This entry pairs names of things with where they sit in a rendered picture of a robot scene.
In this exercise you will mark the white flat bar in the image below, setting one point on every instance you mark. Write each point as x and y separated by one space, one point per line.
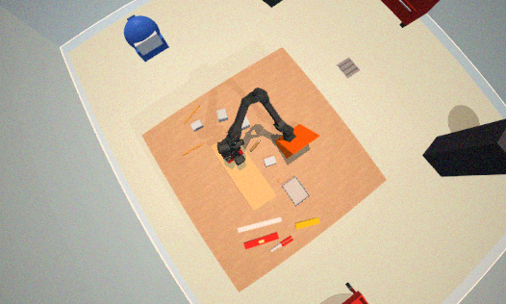
252 226

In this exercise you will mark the light orange panel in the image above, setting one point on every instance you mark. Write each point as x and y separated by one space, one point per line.
249 180

